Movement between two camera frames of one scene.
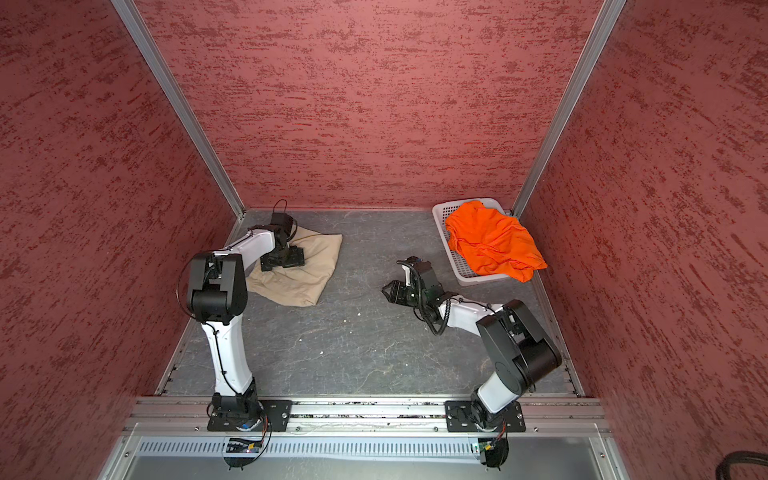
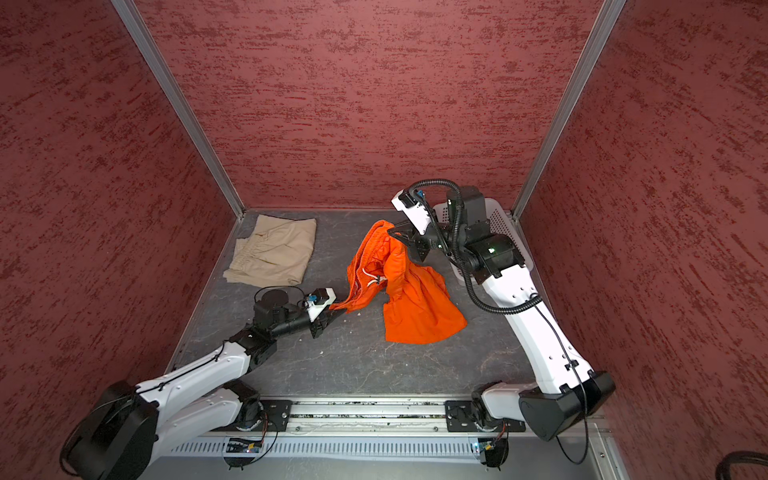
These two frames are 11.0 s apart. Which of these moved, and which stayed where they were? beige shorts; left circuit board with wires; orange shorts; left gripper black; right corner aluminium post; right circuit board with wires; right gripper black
Moved: left gripper black; right gripper black; orange shorts; beige shorts
Stayed: right corner aluminium post; right circuit board with wires; left circuit board with wires
